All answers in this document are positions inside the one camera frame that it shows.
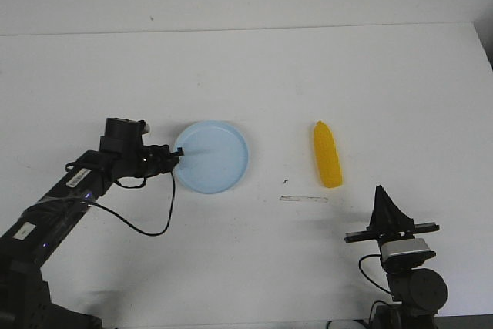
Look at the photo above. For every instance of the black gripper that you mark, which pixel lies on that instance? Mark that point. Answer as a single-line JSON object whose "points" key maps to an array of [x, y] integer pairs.
{"points": [[155, 160], [395, 224]]}

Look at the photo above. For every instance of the light blue round plate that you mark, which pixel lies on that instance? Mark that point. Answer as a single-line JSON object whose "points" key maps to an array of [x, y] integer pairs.
{"points": [[215, 157]]}

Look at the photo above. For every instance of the yellow corn cob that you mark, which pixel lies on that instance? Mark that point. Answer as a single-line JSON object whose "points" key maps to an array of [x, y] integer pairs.
{"points": [[326, 156]]}

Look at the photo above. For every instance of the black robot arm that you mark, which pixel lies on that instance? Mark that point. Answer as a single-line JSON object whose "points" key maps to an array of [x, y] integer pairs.
{"points": [[25, 296], [417, 293]]}

